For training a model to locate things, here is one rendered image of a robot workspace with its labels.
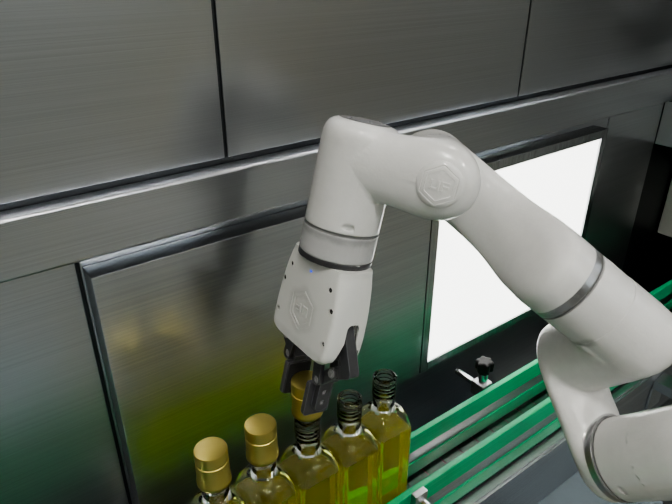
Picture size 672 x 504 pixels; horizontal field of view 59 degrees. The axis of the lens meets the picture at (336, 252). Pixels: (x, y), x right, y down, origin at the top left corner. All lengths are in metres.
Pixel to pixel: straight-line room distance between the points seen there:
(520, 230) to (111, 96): 0.42
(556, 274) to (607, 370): 0.12
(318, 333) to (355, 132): 0.19
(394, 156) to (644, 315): 0.28
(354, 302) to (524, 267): 0.17
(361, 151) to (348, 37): 0.23
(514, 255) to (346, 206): 0.18
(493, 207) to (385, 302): 0.28
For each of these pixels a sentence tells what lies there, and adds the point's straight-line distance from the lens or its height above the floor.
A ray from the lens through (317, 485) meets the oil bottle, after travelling 0.73.
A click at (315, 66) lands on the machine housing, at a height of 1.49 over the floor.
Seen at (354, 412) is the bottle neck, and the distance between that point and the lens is 0.71.
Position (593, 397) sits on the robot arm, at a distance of 0.71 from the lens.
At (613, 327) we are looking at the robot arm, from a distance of 0.62.
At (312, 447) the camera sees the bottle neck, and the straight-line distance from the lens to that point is 0.70.
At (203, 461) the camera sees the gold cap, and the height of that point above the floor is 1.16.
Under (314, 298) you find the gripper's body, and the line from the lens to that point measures 0.58.
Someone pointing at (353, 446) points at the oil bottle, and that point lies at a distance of 0.73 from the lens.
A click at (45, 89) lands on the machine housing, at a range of 0.60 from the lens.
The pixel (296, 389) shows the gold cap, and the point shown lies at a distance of 0.65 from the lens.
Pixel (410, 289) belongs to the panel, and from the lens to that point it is 0.90.
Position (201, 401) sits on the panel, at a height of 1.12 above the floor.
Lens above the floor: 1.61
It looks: 27 degrees down
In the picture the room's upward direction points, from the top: straight up
